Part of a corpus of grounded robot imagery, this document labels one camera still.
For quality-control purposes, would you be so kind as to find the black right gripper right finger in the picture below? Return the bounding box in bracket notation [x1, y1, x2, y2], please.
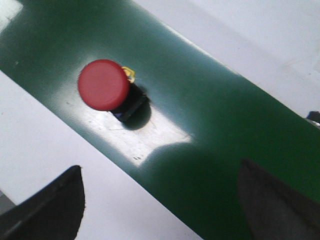
[237, 159, 320, 240]

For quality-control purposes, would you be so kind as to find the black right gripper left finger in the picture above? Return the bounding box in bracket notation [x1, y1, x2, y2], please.
[0, 165, 85, 240]

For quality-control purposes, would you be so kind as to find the red mushroom push button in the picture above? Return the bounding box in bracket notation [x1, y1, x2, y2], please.
[77, 59, 151, 130]

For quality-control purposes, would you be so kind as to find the green conveyor belt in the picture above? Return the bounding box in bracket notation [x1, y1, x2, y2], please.
[0, 0, 320, 240]

